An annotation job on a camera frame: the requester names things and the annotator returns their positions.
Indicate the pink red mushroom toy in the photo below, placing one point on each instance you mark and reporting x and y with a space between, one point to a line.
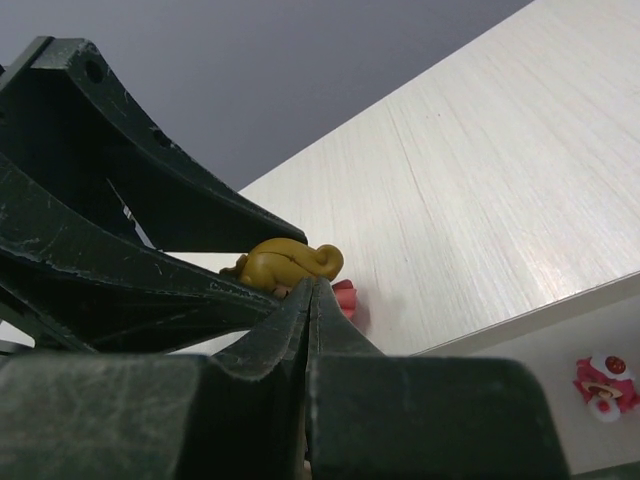
607 386

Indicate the white two-tier shelf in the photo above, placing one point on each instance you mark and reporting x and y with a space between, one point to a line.
490 206

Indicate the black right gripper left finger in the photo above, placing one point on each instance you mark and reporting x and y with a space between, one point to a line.
235 415

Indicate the olive round toy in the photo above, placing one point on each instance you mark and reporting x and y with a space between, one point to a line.
276 266

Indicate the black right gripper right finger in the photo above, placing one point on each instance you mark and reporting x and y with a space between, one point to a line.
373 416

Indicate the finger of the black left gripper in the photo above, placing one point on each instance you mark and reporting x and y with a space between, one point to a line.
69 123
70 284

